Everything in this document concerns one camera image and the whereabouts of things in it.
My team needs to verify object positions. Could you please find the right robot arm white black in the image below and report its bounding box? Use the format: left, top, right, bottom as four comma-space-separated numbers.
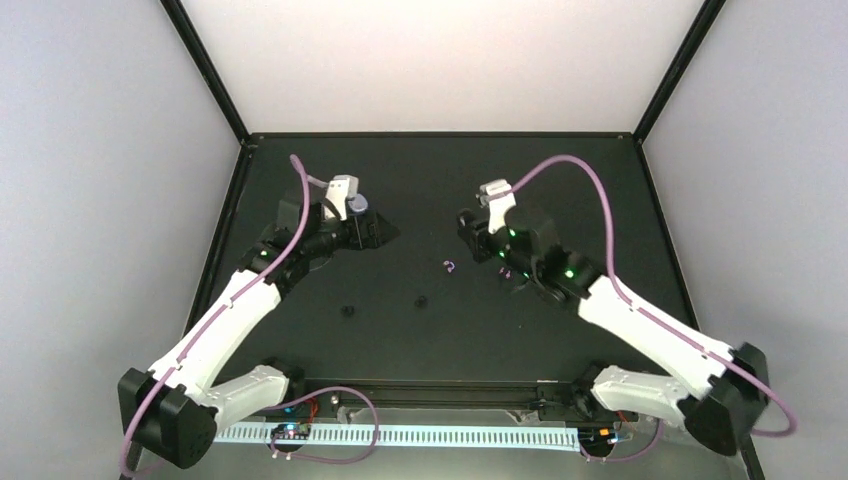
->
457, 207, 770, 456

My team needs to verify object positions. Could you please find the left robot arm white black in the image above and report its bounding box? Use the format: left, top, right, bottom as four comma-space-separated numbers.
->
117, 200, 400, 469

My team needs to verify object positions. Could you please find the lilac earbud charging case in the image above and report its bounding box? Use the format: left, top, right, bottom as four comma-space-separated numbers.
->
347, 194, 369, 215

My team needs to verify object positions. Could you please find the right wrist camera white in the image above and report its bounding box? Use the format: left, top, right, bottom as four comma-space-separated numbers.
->
477, 179, 516, 234

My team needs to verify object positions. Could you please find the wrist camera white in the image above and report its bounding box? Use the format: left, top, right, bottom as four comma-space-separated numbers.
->
477, 179, 516, 234
322, 174, 359, 221

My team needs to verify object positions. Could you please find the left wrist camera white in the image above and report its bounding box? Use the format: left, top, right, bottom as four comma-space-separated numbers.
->
322, 174, 359, 221

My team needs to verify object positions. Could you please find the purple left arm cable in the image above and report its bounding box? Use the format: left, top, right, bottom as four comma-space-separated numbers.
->
119, 154, 333, 480

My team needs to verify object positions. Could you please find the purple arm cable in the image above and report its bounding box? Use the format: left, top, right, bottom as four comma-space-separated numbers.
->
119, 154, 333, 480
506, 154, 798, 439

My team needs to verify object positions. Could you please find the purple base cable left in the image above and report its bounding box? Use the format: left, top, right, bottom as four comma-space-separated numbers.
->
268, 386, 380, 465

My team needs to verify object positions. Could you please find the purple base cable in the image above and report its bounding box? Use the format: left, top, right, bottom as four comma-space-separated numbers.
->
579, 418, 665, 464
268, 386, 380, 465

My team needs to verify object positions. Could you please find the white slotted cable duct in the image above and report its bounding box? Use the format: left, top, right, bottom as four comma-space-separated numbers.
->
215, 422, 580, 452

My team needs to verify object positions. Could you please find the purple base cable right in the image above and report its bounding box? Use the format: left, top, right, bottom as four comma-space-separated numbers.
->
579, 418, 665, 464

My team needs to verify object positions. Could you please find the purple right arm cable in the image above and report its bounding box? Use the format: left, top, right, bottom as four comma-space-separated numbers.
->
506, 154, 798, 439

